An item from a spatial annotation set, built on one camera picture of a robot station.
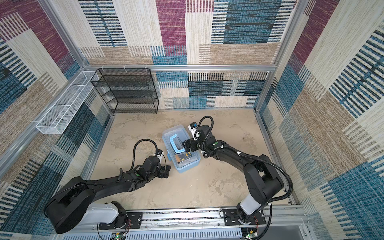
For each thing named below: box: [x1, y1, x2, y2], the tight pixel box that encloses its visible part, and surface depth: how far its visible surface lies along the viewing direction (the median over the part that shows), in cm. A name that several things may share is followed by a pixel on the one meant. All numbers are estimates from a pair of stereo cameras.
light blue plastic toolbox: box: [162, 124, 201, 173], surface depth 87 cm
